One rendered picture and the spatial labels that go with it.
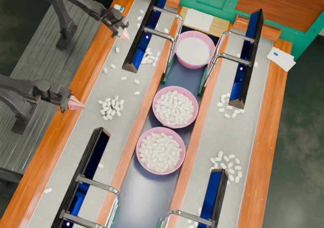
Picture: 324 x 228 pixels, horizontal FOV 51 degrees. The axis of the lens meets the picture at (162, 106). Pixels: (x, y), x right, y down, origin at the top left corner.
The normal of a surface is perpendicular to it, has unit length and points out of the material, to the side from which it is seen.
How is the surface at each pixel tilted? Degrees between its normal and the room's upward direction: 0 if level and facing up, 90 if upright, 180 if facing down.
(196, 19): 0
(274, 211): 0
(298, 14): 90
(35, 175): 0
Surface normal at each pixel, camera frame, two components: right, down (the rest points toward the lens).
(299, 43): -0.29, 0.84
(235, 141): 0.12, -0.44
